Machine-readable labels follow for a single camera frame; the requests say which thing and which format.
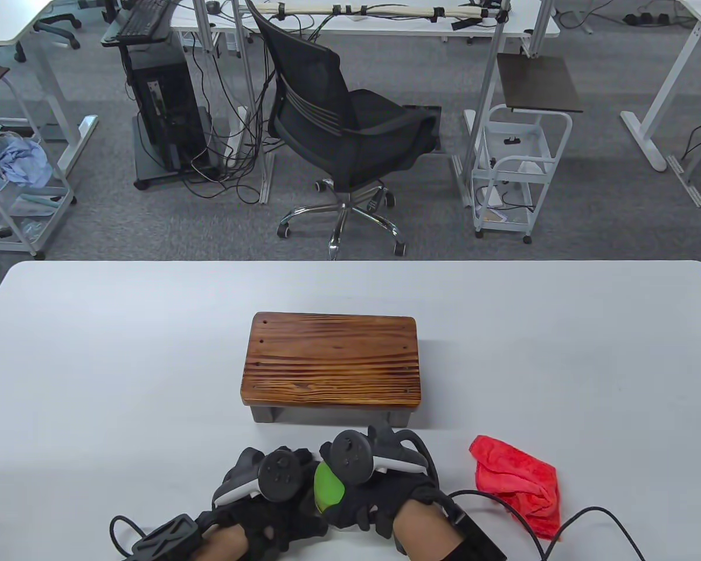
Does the person's left hand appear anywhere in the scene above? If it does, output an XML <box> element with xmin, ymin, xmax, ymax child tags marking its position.
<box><xmin>197</xmin><ymin>448</ymin><xmax>329</xmax><ymax>561</ymax></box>

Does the person's right hand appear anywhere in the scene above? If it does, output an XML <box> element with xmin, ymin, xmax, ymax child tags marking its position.
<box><xmin>319</xmin><ymin>439</ymin><xmax>445</xmax><ymax>539</ymax></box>

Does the green round object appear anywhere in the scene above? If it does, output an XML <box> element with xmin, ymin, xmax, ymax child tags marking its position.
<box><xmin>314</xmin><ymin>460</ymin><xmax>345</xmax><ymax>516</ymax></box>

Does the person's left forearm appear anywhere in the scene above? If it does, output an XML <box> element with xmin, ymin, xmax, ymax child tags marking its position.
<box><xmin>195</xmin><ymin>525</ymin><xmax>251</xmax><ymax>561</ymax></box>

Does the person's right forearm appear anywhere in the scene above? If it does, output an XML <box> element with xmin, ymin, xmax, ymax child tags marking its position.
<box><xmin>394</xmin><ymin>499</ymin><xmax>466</xmax><ymax>561</ymax></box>

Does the black grey left glove controller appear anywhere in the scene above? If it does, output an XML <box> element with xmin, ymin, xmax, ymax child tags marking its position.
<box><xmin>213</xmin><ymin>447</ymin><xmax>306</xmax><ymax>508</ymax></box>

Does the black grey glove controller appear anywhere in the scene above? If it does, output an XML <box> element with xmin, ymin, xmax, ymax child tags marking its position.
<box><xmin>327</xmin><ymin>425</ymin><xmax>440</xmax><ymax>487</ymax></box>
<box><xmin>213</xmin><ymin>447</ymin><xmax>306</xmax><ymax>508</ymax></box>

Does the black grey right glove controller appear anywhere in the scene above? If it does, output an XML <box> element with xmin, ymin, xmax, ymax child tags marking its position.
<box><xmin>327</xmin><ymin>425</ymin><xmax>440</xmax><ymax>487</ymax></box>

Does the brown wooden footstool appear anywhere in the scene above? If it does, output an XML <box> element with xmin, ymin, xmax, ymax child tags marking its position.
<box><xmin>240</xmin><ymin>311</ymin><xmax>426</xmax><ymax>428</ymax></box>

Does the red cloth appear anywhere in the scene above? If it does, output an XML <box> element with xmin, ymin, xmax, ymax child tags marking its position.
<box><xmin>469</xmin><ymin>435</ymin><xmax>561</xmax><ymax>541</ymax></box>

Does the black rolling computer stand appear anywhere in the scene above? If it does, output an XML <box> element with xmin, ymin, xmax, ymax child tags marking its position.
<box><xmin>100</xmin><ymin>0</ymin><xmax>218</xmax><ymax>191</ymax></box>

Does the black mesh office chair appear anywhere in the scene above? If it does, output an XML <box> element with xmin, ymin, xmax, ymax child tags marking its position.
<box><xmin>245</xmin><ymin>0</ymin><xmax>443</xmax><ymax>261</ymax></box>

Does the white power strip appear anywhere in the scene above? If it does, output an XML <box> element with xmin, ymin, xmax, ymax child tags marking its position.
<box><xmin>221</xmin><ymin>105</ymin><xmax>250</xmax><ymax>169</ymax></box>

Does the white rolling cart with clothes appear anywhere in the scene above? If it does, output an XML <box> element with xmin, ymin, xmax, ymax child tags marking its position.
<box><xmin>0</xmin><ymin>67</ymin><xmax>78</xmax><ymax>261</ymax></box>

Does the black computer tower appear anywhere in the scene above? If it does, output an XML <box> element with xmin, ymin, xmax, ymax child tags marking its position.
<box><xmin>126</xmin><ymin>54</ymin><xmax>209</xmax><ymax>174</ymax></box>

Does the light blue cloth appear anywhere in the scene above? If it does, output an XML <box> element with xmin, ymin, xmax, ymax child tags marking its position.
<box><xmin>0</xmin><ymin>136</ymin><xmax>54</xmax><ymax>193</ymax></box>

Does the black keyboard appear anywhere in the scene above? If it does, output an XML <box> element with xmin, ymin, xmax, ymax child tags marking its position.
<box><xmin>116</xmin><ymin>0</ymin><xmax>174</xmax><ymax>41</ymax></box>

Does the black office chair base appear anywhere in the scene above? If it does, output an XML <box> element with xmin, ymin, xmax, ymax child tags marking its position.
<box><xmin>14</xmin><ymin>0</ymin><xmax>84</xmax><ymax>64</ymax></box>

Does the black power strip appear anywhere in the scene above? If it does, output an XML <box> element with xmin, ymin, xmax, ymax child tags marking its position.
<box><xmin>622</xmin><ymin>11</ymin><xmax>679</xmax><ymax>29</ymax></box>

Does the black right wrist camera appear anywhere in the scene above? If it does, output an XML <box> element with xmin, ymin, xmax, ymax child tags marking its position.
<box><xmin>443</xmin><ymin>506</ymin><xmax>508</xmax><ymax>561</ymax></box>

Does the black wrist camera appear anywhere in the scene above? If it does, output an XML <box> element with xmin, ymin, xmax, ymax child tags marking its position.
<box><xmin>131</xmin><ymin>514</ymin><xmax>203</xmax><ymax>559</ymax></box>
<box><xmin>443</xmin><ymin>506</ymin><xmax>508</xmax><ymax>561</ymax></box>

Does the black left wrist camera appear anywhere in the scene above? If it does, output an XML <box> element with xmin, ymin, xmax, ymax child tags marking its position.
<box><xmin>131</xmin><ymin>514</ymin><xmax>203</xmax><ymax>559</ymax></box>

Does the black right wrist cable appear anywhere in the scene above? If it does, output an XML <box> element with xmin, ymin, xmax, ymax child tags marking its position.
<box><xmin>447</xmin><ymin>489</ymin><xmax>647</xmax><ymax>561</ymax></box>

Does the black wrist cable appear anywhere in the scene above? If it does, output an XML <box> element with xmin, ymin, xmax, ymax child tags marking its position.
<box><xmin>109</xmin><ymin>514</ymin><xmax>152</xmax><ymax>561</ymax></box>
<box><xmin>447</xmin><ymin>489</ymin><xmax>647</xmax><ymax>561</ymax></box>

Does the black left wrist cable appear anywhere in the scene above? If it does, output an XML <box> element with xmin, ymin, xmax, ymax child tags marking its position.
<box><xmin>109</xmin><ymin>514</ymin><xmax>152</xmax><ymax>561</ymax></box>

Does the black floor cables bundle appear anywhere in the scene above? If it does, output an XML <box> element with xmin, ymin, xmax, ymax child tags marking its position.
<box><xmin>182</xmin><ymin>23</ymin><xmax>281</xmax><ymax>205</ymax></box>

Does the aluminium frame post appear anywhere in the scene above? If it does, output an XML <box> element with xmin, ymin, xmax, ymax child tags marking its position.
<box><xmin>192</xmin><ymin>0</ymin><xmax>276</xmax><ymax>205</ymax></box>
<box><xmin>450</xmin><ymin>0</ymin><xmax>512</xmax><ymax>210</ymax></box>

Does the white desk with cable tray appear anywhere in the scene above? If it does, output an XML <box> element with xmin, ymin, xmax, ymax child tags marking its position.
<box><xmin>169</xmin><ymin>0</ymin><xmax>561</xmax><ymax>45</ymax></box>

